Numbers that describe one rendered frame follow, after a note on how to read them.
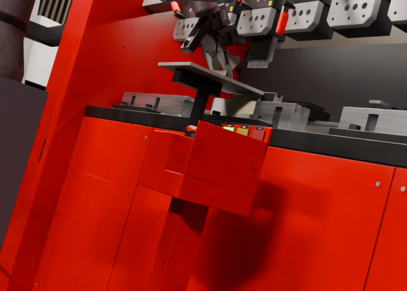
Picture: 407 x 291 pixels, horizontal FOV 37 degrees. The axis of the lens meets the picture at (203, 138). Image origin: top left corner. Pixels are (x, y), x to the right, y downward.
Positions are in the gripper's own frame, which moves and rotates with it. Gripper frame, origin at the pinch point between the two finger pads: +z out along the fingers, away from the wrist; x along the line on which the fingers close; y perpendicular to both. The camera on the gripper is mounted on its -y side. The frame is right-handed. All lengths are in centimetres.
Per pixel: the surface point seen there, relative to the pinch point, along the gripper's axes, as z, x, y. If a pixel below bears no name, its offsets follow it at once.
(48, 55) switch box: 6, 308, 51
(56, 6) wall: -25, 321, 75
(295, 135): 9.1, -40.8, -11.4
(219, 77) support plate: -2.3, -7.1, -5.3
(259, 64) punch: 1.4, 0.6, 14.4
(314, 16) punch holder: -10.4, -23.3, 19.0
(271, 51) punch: -1.6, -3.4, 16.8
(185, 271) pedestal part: 20, -47, -51
